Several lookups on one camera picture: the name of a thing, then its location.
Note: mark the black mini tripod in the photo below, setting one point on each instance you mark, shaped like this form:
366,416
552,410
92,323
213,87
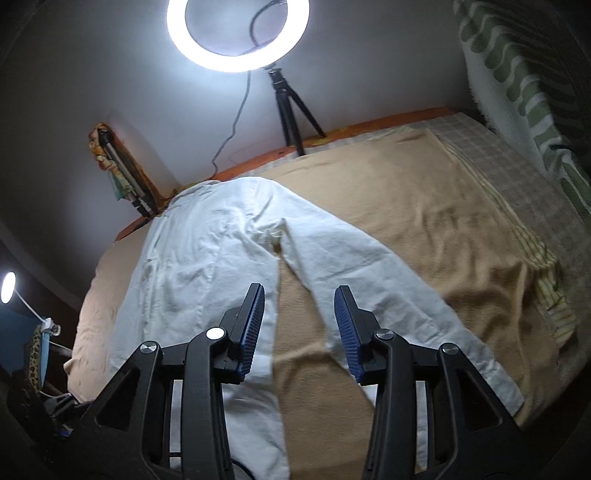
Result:
288,110

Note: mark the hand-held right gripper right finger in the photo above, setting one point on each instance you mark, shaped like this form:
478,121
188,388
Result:
346,332

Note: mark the leopard print cloth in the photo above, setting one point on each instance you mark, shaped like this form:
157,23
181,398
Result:
33,360

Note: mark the yellow striped sheet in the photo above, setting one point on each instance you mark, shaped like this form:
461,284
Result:
554,300

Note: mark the folded metal stand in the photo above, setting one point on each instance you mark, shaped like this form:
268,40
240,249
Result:
127,175

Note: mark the white button shirt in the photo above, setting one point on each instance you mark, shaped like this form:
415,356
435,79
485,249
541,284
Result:
207,258

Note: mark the checked bedsheet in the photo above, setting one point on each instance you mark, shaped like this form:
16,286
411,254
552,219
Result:
498,152

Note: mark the tan blanket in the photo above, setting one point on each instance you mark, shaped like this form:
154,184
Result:
415,221

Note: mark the small white desk lamp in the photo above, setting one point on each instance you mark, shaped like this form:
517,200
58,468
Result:
7,287

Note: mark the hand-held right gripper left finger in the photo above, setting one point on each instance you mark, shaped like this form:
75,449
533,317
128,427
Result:
251,327

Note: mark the blue panel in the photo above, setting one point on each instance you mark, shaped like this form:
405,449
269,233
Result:
14,341

